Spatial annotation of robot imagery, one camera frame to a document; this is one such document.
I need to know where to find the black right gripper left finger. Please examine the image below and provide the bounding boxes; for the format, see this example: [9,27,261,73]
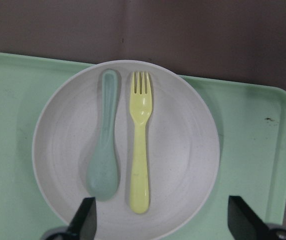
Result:
[45,197,97,240]

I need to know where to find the grey-green plastic spoon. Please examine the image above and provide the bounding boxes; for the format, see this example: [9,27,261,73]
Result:
[86,69,119,201]

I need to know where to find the light green tray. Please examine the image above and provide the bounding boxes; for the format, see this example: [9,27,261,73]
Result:
[0,53,286,240]

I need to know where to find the yellow plastic fork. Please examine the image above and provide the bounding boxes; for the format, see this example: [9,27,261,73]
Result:
[129,71,153,214]

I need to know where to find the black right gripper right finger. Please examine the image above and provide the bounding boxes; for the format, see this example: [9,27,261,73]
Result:
[228,196,286,240]

